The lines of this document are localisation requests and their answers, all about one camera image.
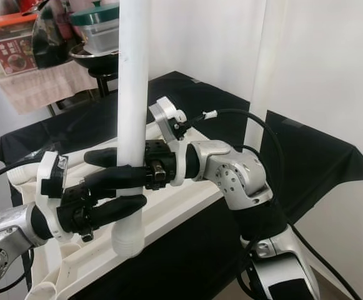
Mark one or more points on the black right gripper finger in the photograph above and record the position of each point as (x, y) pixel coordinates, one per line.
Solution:
(101, 157)
(132, 179)

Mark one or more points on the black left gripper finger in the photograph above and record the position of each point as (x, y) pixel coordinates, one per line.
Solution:
(100, 185)
(117, 211)

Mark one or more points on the white plastic table top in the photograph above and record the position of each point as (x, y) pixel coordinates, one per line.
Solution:
(175, 212)

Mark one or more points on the black round stool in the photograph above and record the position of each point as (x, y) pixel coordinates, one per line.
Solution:
(105, 84)

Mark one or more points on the black wok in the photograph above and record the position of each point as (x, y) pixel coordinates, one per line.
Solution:
(97, 62)

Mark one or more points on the clear plastic storage box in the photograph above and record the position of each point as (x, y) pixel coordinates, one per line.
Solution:
(103, 39)

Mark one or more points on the glossy black bag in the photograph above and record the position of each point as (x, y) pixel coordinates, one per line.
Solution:
(53, 37)

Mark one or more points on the red printed storage box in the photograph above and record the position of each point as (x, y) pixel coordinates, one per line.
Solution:
(12, 56)

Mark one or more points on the black tablecloth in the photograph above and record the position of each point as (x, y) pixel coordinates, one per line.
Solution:
(318, 150)

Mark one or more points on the red cooking pot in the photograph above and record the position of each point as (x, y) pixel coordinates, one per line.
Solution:
(32, 5)

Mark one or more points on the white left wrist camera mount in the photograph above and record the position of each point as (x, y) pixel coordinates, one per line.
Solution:
(45, 187)

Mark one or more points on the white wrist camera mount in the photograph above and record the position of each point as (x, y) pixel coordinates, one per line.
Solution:
(165, 112)
(45, 187)

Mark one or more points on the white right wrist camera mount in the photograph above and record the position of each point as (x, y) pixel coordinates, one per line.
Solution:
(165, 112)

